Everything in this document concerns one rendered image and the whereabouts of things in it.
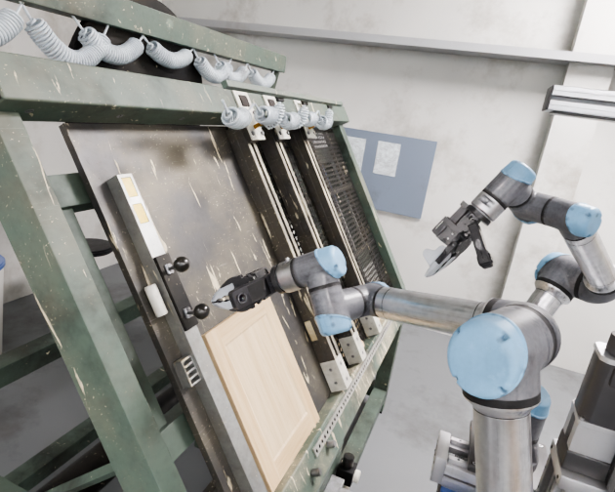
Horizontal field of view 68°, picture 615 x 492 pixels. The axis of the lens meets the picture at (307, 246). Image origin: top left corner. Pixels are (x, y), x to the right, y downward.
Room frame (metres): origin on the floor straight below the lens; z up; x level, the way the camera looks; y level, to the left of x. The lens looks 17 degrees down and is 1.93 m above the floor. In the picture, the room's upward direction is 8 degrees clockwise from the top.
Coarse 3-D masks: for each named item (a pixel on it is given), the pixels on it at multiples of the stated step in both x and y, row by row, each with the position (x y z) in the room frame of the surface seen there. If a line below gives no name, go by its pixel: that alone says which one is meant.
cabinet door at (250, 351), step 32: (224, 320) 1.20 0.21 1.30; (256, 320) 1.31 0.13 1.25; (224, 352) 1.12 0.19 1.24; (256, 352) 1.24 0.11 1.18; (288, 352) 1.38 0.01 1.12; (224, 384) 1.07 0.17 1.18; (256, 384) 1.17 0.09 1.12; (288, 384) 1.30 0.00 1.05; (256, 416) 1.10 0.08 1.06; (288, 416) 1.22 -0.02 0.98; (256, 448) 1.04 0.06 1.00; (288, 448) 1.14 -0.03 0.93
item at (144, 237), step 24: (120, 192) 1.08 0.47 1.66; (144, 240) 1.05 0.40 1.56; (144, 264) 1.05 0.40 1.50; (168, 312) 1.03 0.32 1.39; (192, 336) 1.03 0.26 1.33; (216, 384) 1.01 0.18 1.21; (216, 408) 0.97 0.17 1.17; (216, 432) 0.97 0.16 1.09; (240, 432) 0.99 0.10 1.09; (240, 456) 0.95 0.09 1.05; (240, 480) 0.94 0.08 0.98
